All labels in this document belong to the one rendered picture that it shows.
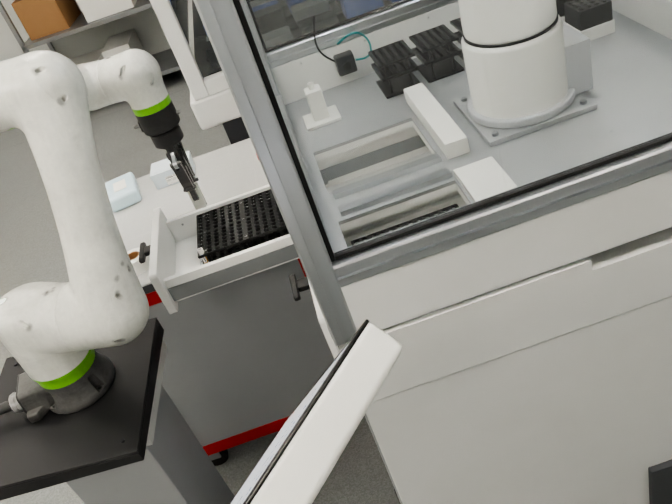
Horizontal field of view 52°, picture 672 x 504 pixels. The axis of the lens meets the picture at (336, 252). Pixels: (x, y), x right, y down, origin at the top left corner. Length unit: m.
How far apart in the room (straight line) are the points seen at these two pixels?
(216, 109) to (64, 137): 1.12
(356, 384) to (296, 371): 1.34
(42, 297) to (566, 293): 0.91
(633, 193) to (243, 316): 1.11
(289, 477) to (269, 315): 1.26
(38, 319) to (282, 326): 0.77
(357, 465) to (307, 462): 1.49
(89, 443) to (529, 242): 0.87
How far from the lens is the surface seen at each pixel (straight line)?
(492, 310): 1.12
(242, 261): 1.47
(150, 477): 1.58
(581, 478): 1.55
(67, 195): 1.25
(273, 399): 2.09
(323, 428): 0.66
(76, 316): 1.30
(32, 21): 5.51
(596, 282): 1.18
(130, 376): 1.48
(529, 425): 1.36
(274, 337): 1.92
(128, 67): 1.64
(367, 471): 2.11
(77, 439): 1.43
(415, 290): 1.05
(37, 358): 1.40
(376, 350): 0.71
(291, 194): 0.92
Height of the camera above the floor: 1.68
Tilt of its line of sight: 35 degrees down
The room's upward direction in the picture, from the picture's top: 20 degrees counter-clockwise
